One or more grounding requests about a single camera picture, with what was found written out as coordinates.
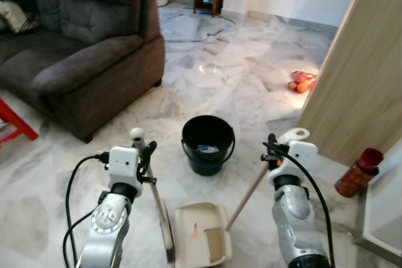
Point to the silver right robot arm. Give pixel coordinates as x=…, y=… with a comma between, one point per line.
x=295, y=218

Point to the white blue wrapper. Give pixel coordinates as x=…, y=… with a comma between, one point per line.
x=208, y=149

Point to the black plastic bucket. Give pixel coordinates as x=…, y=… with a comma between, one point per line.
x=207, y=164

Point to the red net bag of oranges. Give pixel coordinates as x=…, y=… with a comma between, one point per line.
x=301, y=83

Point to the orange paper scrap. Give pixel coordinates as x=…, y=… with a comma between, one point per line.
x=194, y=231

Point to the light wood cabinet panel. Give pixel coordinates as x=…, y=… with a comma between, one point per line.
x=358, y=67

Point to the dark grey fabric sofa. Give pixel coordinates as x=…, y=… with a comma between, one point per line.
x=94, y=48

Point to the white low cabinet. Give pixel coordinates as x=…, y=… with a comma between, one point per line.
x=386, y=211

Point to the red stool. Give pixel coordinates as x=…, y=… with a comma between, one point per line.
x=12, y=120

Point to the beige patterned pillow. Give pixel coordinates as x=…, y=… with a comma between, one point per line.
x=19, y=17

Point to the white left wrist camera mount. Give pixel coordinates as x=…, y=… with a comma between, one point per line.
x=122, y=164

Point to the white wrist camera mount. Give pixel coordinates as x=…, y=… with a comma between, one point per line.
x=122, y=164
x=303, y=155

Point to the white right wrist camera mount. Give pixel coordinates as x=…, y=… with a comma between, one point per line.
x=303, y=155

